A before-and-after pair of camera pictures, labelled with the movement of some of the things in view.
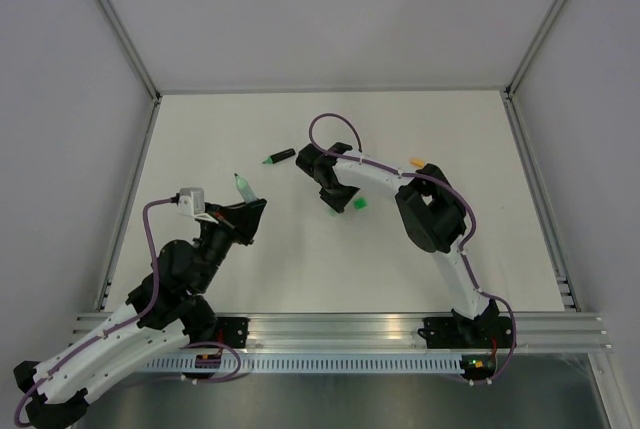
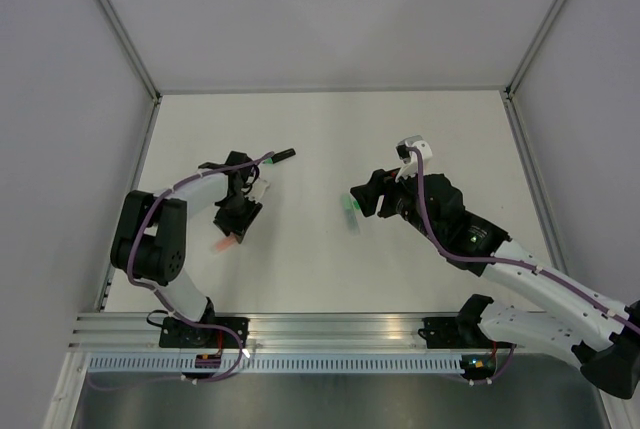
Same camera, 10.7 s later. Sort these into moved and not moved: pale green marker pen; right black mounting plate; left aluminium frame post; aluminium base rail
Moved: pale green marker pen
Not moved: right black mounting plate; aluminium base rail; left aluminium frame post
